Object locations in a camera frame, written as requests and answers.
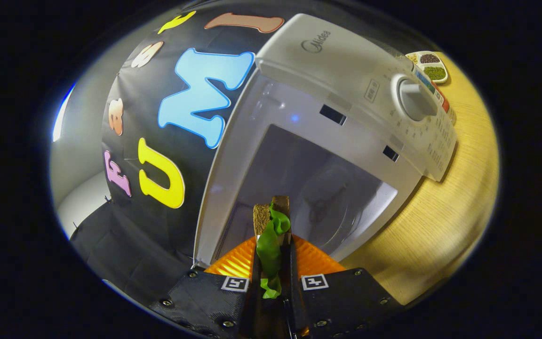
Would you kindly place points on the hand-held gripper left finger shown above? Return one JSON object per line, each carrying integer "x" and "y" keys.
{"x": 245, "y": 310}

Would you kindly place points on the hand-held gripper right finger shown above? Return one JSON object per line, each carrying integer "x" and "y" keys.
{"x": 299, "y": 310}

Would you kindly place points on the brown bread lettuce sandwich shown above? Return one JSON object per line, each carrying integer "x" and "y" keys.
{"x": 268, "y": 245}

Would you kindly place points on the white microwave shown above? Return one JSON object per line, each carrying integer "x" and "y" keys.
{"x": 337, "y": 61}

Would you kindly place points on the black backdrop cloth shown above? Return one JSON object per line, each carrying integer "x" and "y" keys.
{"x": 134, "y": 254}

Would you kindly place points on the white divided bean dish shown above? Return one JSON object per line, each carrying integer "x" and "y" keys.
{"x": 433, "y": 70}

